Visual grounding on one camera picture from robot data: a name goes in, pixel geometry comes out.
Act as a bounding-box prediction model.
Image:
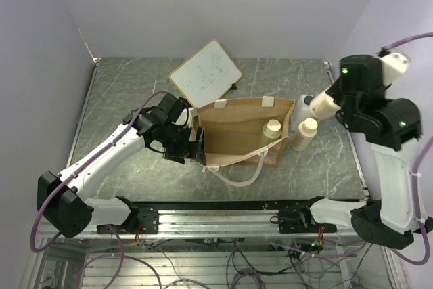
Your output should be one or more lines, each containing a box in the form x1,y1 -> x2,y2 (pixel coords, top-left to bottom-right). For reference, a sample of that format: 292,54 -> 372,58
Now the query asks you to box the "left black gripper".
161,123 -> 206,165

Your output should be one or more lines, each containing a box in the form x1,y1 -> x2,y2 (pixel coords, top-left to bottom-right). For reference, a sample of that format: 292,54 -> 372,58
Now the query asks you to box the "cream bottle peach cap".
309,91 -> 341,120

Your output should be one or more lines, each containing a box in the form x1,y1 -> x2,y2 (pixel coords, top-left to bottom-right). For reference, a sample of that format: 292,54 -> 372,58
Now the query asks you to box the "white square bottle black cap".
290,95 -> 317,133

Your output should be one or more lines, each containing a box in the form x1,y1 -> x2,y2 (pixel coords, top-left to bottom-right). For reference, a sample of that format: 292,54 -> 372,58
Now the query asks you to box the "cream bottle white cap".
290,118 -> 318,152

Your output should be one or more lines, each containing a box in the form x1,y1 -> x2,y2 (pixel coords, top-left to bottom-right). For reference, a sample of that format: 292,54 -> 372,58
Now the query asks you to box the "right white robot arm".
298,51 -> 432,250

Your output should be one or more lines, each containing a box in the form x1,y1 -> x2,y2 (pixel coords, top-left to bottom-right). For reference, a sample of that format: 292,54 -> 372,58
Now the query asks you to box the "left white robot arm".
37,91 -> 207,238

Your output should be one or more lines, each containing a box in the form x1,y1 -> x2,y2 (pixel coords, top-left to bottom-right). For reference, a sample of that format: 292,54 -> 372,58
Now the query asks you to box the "pale green capped bottle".
259,119 -> 281,148

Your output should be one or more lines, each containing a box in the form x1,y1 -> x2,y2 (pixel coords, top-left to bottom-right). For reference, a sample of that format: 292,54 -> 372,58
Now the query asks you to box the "small yellow-framed whiteboard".
169,39 -> 242,108

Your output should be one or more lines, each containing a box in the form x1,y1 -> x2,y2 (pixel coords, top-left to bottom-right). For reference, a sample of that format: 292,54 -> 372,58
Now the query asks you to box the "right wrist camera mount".
378,49 -> 411,86

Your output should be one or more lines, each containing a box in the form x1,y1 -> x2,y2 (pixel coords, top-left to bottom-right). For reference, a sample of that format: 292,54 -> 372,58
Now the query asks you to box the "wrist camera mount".
378,49 -> 411,86
177,107 -> 198,127

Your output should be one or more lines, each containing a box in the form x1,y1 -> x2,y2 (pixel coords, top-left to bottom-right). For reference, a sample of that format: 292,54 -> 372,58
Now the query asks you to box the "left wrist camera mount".
177,107 -> 198,127

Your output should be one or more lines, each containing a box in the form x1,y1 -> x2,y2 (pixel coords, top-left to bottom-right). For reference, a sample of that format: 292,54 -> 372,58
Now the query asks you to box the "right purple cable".
270,32 -> 433,265

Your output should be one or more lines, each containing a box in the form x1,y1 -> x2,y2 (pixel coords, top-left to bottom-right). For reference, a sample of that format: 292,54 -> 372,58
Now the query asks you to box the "purple cable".
270,32 -> 433,265
29,91 -> 190,289

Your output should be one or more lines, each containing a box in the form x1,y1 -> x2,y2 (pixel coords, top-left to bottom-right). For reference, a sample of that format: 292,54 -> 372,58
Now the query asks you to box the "aluminium mounting rail frame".
20,200 -> 407,289

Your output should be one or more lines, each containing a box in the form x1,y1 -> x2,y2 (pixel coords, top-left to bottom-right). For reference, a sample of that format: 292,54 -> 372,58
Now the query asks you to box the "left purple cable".
29,91 -> 190,289

